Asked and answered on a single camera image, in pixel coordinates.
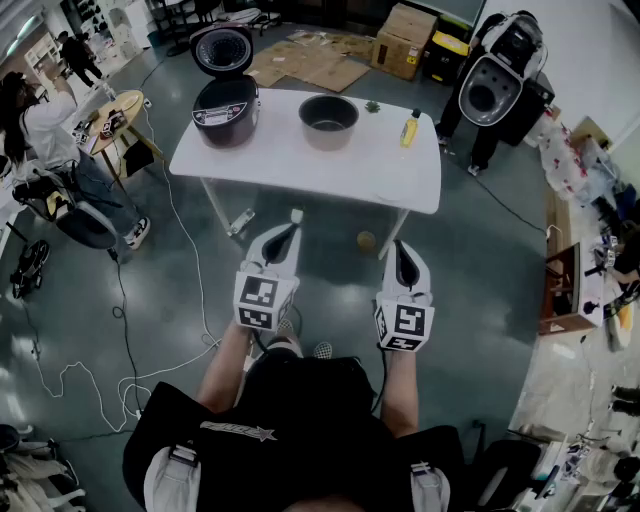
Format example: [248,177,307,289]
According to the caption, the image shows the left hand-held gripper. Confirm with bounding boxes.
[233,223,304,331]

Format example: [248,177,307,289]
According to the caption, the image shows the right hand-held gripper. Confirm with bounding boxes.
[374,239,435,354]

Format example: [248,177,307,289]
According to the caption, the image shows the white steamer tray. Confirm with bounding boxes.
[369,149,441,207]

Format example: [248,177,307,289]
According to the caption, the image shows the dark pot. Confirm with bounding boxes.
[298,93,360,153]

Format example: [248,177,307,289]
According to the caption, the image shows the purple rice cooker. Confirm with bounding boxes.
[188,22,261,150]

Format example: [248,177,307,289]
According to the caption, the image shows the person's left forearm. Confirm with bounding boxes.
[196,319,255,415]

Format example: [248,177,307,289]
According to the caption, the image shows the person's right forearm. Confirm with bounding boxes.
[379,347,420,439]

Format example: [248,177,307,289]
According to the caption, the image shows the white table leg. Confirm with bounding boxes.
[199,177,256,236]
[380,208,411,261]

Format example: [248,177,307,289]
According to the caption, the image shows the yellow drink bottle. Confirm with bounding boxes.
[399,107,423,149]

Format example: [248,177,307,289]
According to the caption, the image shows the wooden cabinet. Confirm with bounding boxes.
[538,189,604,336]

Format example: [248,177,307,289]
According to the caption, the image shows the person's black t-shirt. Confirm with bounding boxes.
[122,353,466,512]

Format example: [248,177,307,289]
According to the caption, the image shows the black seat wooden stool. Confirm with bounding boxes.
[121,141,156,179]

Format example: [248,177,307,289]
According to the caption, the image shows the grey office chair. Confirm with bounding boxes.
[12,164,124,251]

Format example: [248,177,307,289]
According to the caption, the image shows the flattened cardboard sheets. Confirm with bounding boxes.
[247,29,375,94]

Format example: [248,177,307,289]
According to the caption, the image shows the white red-print plastic bag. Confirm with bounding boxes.
[537,107,609,204]

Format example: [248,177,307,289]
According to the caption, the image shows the spare hand-held gripper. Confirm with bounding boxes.
[99,110,127,141]

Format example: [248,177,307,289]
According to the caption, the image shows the black equipment case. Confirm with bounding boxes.
[499,72,556,147]

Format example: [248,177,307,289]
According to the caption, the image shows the round wooden table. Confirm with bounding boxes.
[74,89,166,184]

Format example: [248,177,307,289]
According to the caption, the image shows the yellow black bin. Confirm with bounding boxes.
[422,29,471,85]

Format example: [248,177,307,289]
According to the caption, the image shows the brown cardboard box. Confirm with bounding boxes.
[369,3,439,81]

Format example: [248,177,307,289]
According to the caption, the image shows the black floor device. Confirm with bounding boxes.
[9,238,51,301]

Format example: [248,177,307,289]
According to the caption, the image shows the black framed glass door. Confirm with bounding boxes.
[409,0,489,27]

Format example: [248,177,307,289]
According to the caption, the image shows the left hand-held gripper black cable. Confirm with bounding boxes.
[248,327,274,364]

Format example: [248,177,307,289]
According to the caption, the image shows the hand-held gripper black cable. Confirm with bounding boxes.
[369,347,390,416]
[248,327,274,364]

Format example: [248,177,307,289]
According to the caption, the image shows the right hand-held gripper black cable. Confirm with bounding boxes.
[369,347,390,416]

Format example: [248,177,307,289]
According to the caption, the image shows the white floor cable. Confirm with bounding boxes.
[29,97,224,434]

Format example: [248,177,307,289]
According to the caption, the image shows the black floor cable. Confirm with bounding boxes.
[110,247,147,416]

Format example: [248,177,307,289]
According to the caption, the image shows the person's right grey shoulder strap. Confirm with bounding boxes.
[409,459,451,512]

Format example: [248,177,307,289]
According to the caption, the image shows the person's grey shoulder strap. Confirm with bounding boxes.
[409,459,451,512]
[143,442,202,512]

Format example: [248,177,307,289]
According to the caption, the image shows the person's left grey shoulder strap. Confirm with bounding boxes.
[143,442,202,512]

